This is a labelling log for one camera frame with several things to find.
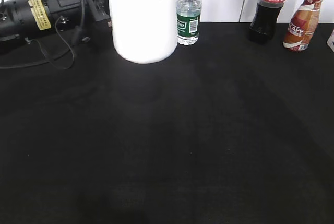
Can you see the black tablecloth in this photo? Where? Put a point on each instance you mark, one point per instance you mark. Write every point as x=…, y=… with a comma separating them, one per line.
x=223, y=131

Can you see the brown coffee drink bottle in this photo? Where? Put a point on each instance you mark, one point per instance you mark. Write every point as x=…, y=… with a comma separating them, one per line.
x=302, y=26

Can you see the white mug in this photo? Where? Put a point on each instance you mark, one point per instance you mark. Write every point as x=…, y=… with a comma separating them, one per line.
x=144, y=31

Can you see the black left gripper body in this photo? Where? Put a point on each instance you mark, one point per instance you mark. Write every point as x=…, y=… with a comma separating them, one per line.
x=75, y=0

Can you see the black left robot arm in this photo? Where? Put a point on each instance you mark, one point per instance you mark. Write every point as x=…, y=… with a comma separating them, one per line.
x=23, y=20

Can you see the clear water bottle green label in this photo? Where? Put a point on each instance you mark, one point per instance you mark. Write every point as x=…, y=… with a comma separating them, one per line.
x=188, y=20

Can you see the dark cola bottle red label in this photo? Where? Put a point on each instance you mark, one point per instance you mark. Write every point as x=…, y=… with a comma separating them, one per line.
x=263, y=26

